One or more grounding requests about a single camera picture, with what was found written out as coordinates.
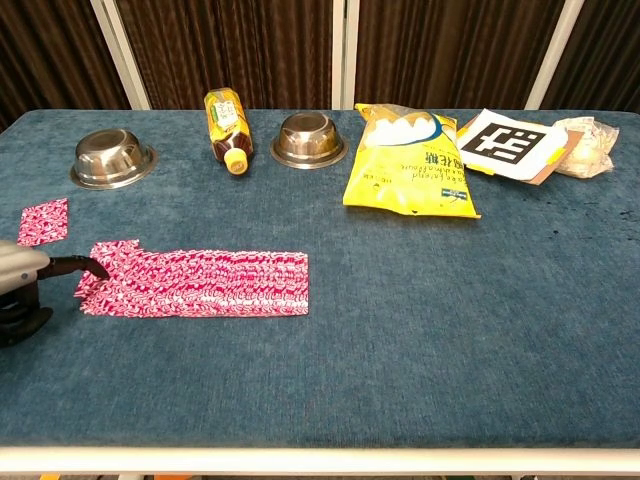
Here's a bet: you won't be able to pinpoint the white table frame edge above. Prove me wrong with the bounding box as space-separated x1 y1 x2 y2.
0 445 640 476

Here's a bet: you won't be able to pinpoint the brown cardboard sheet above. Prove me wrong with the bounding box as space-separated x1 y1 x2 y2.
467 119 584 187

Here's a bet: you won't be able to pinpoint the row of pink patterned sheets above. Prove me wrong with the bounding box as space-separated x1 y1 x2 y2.
80 248 311 319

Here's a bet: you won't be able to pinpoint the yellow snack bag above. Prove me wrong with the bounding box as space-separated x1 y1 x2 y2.
342 102 483 220

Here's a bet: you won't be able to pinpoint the steel bowl with narrow rim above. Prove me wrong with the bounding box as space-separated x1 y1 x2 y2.
269 111 350 170

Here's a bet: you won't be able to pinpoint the brown pleated curtain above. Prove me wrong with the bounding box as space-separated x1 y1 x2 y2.
354 0 565 111
0 0 132 132
541 0 640 113
115 0 335 111

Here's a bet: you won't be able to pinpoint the white partition post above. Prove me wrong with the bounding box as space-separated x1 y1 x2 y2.
89 0 152 111
524 0 586 111
345 0 361 110
331 0 347 110

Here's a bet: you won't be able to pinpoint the amber tea bottle yellow cap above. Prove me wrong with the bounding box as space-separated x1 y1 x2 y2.
203 87 255 176

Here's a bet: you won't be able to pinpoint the blue velvet table cloth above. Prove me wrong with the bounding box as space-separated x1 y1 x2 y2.
0 108 640 450

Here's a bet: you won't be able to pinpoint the clear crumpled plastic bag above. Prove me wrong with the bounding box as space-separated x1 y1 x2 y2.
553 116 621 180

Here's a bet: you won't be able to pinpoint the white sheet with black marker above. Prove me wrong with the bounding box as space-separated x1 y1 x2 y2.
456 108 570 182

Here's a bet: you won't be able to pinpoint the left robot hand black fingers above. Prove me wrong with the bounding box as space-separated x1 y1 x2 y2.
0 239 112 350

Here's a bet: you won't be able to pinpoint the steel bowl with wide rim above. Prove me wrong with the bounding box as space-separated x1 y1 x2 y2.
69 128 159 191

